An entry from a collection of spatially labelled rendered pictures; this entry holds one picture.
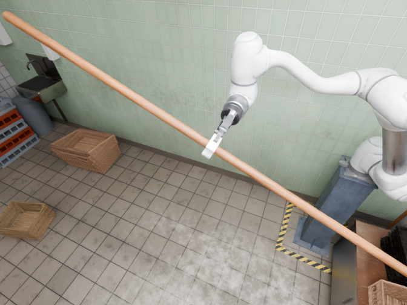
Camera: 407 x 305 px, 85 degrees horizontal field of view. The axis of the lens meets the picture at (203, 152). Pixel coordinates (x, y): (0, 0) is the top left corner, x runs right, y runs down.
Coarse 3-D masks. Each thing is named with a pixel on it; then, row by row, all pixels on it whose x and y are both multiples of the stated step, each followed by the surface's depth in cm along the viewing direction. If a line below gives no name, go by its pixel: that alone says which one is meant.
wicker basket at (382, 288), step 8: (384, 280) 126; (368, 288) 136; (376, 288) 128; (384, 288) 124; (392, 288) 126; (400, 288) 123; (368, 296) 133; (376, 296) 126; (384, 296) 133; (392, 296) 132; (400, 296) 128; (376, 304) 124; (384, 304) 118; (392, 304) 130; (400, 304) 129
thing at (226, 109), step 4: (224, 108) 82; (228, 108) 80; (232, 108) 80; (236, 108) 81; (224, 112) 82; (228, 112) 81; (240, 112) 82; (220, 116) 84; (236, 116) 81; (240, 116) 82; (236, 120) 82; (232, 124) 84
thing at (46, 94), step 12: (36, 60) 279; (48, 60) 269; (36, 72) 297; (48, 72) 286; (24, 84) 281; (36, 84) 279; (48, 84) 278; (60, 84) 285; (24, 96) 283; (36, 96) 270; (48, 96) 276; (60, 108) 316
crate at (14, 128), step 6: (18, 120) 302; (12, 126) 297; (18, 126) 314; (24, 126) 311; (0, 132) 287; (6, 132) 306; (12, 132) 299; (18, 132) 306; (0, 138) 297; (6, 138) 295
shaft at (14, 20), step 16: (16, 16) 71; (32, 32) 70; (64, 48) 71; (80, 64) 70; (112, 80) 71; (128, 96) 71; (160, 112) 71; (176, 128) 71; (240, 160) 71; (256, 176) 71; (288, 192) 71; (304, 208) 71; (336, 224) 71; (352, 240) 71; (384, 256) 71; (400, 272) 72
